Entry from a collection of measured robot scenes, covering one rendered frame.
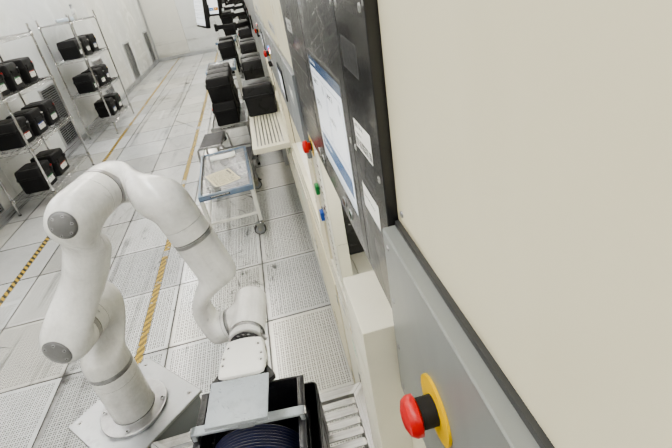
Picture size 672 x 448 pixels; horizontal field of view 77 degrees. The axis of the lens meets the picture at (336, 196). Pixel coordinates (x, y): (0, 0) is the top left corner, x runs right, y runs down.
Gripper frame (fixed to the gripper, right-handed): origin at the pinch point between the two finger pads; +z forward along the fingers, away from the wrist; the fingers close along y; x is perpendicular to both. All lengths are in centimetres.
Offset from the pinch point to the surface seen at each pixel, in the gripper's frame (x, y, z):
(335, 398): -33.1, -16.8, -21.1
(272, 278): -109, 21, -177
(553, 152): 65, -34, 41
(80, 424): -34, 59, -30
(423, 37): 68, -32, 27
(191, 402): -34, 26, -30
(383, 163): 55, -30, 17
